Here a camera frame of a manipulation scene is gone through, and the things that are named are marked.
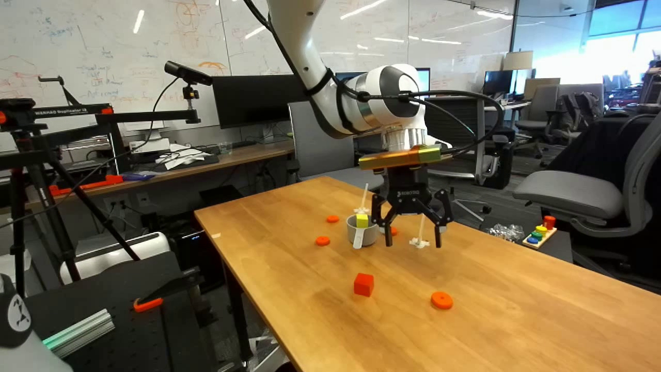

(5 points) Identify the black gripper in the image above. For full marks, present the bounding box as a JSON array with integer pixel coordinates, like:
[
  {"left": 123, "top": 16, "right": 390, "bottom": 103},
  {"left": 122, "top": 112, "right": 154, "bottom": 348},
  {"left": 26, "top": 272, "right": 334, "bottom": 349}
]
[{"left": 370, "top": 168, "right": 451, "bottom": 248}]

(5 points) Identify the red cube block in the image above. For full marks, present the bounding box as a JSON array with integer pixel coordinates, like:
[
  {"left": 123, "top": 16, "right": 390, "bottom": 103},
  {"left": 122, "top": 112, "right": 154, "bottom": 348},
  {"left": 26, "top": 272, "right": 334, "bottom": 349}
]
[{"left": 352, "top": 272, "right": 374, "bottom": 298}]

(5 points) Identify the yellow cube block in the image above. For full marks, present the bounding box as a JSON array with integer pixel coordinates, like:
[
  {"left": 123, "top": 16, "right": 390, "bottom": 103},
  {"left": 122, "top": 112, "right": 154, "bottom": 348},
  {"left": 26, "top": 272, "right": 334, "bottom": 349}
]
[{"left": 354, "top": 214, "right": 370, "bottom": 228}]

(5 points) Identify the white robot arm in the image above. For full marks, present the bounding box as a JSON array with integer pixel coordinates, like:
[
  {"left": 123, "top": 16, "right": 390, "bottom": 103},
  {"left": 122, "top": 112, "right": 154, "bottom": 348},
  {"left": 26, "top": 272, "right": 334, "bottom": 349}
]
[{"left": 243, "top": 0, "right": 451, "bottom": 248}]

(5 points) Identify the grey measuring cup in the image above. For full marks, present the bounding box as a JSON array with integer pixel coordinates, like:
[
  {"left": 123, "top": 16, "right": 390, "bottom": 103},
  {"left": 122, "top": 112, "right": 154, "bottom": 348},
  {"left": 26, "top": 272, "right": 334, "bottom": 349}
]
[{"left": 346, "top": 216, "right": 379, "bottom": 250}]

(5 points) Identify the orange disc near cup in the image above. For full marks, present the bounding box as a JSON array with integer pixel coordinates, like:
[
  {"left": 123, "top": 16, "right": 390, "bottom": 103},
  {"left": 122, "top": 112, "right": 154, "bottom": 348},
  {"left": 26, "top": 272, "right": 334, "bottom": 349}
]
[{"left": 313, "top": 235, "right": 331, "bottom": 246}]

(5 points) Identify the orange disc front right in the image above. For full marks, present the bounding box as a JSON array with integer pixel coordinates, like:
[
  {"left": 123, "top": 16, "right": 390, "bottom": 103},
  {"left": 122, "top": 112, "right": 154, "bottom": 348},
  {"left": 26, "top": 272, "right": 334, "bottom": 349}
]
[{"left": 429, "top": 292, "right": 455, "bottom": 310}]

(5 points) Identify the grey chair behind table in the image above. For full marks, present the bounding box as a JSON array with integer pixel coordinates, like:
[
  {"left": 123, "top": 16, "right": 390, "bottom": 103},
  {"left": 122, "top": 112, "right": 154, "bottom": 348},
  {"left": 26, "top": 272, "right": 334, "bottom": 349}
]
[{"left": 288, "top": 102, "right": 381, "bottom": 188}]

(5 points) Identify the colourful stacking toy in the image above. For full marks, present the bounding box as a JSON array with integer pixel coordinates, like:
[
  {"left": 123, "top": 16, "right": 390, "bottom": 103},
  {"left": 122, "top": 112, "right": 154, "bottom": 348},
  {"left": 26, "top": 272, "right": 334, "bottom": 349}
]
[{"left": 522, "top": 216, "right": 556, "bottom": 248}]

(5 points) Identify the black computer monitor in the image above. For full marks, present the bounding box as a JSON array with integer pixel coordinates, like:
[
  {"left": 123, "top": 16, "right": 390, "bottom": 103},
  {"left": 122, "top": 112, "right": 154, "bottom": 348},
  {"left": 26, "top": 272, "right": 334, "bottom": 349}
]
[{"left": 213, "top": 75, "right": 308, "bottom": 128}]

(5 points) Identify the grey office chair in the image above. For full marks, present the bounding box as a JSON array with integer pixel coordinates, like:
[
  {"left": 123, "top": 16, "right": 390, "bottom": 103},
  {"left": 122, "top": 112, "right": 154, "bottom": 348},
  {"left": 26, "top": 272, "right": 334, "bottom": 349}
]
[{"left": 513, "top": 114, "right": 661, "bottom": 277}]

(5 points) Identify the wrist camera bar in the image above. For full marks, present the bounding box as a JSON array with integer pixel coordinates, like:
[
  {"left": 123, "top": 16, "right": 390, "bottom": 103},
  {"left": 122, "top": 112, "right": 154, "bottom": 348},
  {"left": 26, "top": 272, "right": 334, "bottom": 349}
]
[{"left": 356, "top": 146, "right": 448, "bottom": 169}]

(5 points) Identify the black camera tripod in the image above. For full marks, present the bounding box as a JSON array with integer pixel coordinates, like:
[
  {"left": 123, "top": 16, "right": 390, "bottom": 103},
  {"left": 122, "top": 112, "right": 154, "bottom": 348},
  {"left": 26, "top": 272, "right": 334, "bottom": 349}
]
[{"left": 0, "top": 75, "right": 201, "bottom": 298}]

